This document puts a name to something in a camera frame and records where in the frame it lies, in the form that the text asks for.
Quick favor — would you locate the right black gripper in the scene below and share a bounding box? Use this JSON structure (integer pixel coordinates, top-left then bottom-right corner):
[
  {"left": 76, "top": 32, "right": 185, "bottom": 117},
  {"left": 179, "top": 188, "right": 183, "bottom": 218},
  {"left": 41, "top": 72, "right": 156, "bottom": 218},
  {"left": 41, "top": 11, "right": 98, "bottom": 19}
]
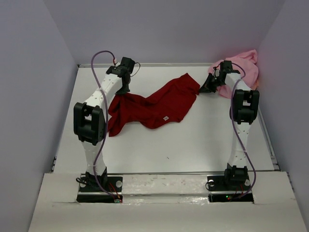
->
[{"left": 197, "top": 72, "right": 225, "bottom": 93}]

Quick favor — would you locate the red t shirt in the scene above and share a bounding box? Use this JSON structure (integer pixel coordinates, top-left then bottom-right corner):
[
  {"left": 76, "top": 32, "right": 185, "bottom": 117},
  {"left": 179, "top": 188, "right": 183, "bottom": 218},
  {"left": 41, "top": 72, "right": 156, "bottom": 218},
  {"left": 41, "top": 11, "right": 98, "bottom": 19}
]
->
[{"left": 108, "top": 73, "right": 200, "bottom": 137}]

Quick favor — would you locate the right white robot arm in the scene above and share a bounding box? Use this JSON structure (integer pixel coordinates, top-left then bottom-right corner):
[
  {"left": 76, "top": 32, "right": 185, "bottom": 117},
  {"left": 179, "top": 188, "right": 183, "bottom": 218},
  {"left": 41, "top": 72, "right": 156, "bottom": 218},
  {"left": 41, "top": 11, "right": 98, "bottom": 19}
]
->
[{"left": 199, "top": 60, "right": 260, "bottom": 193}]

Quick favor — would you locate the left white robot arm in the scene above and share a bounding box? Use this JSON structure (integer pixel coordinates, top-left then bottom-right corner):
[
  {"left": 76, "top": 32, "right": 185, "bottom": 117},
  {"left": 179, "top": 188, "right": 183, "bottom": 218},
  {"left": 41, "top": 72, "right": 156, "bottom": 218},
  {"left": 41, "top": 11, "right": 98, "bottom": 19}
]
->
[{"left": 73, "top": 57, "right": 136, "bottom": 195}]

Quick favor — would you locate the pink t shirt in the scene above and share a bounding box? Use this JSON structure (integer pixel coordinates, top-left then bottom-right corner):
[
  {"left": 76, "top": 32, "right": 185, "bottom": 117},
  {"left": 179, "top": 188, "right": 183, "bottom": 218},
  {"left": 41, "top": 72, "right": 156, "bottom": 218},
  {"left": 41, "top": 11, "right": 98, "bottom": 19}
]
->
[{"left": 207, "top": 49, "right": 260, "bottom": 99}]

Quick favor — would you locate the metal rail at front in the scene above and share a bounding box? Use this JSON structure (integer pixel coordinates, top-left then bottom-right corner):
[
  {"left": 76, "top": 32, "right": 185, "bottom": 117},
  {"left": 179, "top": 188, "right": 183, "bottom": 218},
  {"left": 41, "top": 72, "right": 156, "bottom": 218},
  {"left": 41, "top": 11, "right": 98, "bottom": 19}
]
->
[{"left": 79, "top": 171, "right": 227, "bottom": 175}]

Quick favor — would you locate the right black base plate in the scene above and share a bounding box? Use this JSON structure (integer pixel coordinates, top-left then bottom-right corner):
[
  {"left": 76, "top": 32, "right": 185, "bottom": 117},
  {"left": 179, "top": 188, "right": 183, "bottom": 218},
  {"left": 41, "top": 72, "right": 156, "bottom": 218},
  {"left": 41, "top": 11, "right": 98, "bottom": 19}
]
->
[{"left": 205, "top": 175, "right": 254, "bottom": 203}]

